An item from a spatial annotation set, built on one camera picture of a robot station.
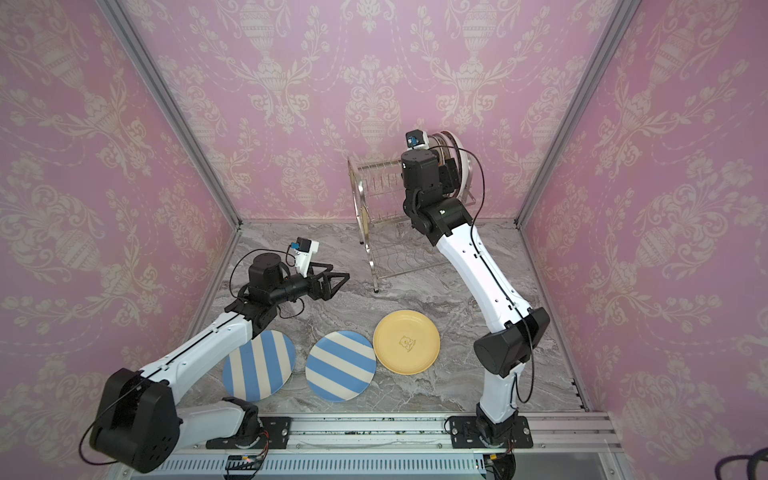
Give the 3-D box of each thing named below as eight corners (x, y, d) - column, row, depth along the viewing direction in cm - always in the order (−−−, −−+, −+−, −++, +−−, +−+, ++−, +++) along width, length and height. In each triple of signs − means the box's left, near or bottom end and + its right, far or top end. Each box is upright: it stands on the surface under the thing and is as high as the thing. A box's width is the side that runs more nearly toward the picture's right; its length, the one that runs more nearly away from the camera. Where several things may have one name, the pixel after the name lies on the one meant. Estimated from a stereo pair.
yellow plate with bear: (372, 375, 85) (372, 373, 83) (375, 313, 97) (374, 310, 96) (442, 375, 85) (443, 373, 83) (435, 313, 97) (436, 310, 96)
